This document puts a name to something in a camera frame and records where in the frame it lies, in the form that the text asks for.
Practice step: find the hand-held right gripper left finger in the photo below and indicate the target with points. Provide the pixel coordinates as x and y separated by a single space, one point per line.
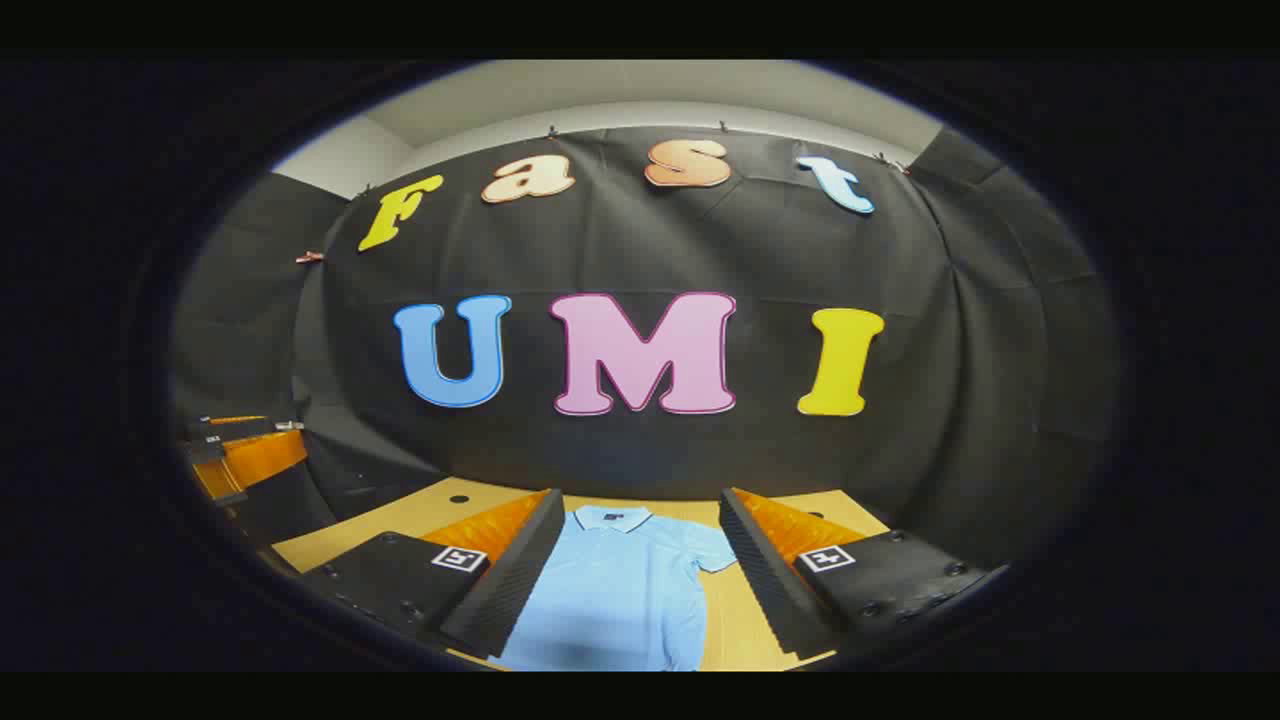
515 580

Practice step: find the black backdrop cloth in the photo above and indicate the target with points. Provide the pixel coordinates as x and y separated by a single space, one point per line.
640 250

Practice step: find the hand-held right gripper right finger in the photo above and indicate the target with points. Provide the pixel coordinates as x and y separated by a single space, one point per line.
765 575

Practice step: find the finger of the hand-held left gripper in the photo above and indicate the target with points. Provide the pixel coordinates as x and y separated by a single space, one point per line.
265 455
240 428

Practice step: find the light blue T-shirt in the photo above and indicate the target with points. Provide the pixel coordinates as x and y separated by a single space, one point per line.
620 590

